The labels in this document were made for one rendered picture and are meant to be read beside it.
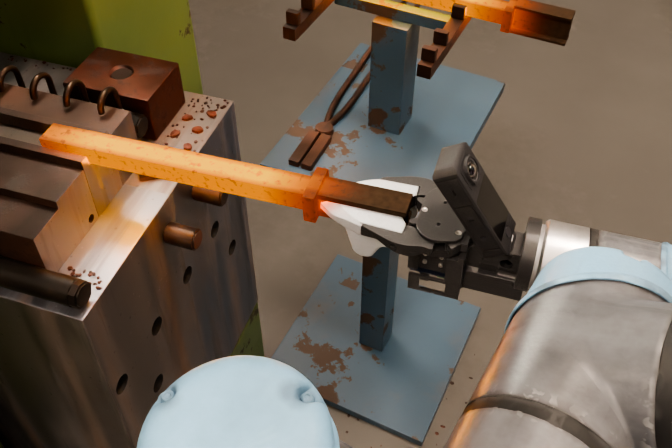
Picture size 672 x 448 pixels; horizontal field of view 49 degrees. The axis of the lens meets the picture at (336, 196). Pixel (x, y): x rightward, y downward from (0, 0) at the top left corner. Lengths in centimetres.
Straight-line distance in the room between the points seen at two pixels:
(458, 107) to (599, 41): 163
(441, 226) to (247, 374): 44
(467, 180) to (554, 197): 160
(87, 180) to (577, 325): 62
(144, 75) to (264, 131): 144
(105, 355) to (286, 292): 112
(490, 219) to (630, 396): 38
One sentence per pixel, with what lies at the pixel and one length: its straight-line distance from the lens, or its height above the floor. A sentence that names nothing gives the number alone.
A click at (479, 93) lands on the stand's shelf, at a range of 141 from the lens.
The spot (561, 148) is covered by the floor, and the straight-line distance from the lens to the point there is 242.
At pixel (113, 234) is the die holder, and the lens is 87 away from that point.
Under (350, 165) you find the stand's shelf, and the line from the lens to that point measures 124.
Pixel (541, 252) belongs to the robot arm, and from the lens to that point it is 70.
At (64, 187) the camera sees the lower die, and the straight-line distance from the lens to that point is 83.
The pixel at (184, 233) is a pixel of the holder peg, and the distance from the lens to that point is 90.
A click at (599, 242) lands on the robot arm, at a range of 72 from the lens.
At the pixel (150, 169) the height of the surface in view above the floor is 100.
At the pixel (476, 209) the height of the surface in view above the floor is 106.
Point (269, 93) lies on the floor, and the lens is 255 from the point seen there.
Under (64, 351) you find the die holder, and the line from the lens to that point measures 88.
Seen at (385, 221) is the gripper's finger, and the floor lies 102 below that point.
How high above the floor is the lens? 154
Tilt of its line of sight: 45 degrees down
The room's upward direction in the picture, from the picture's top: straight up
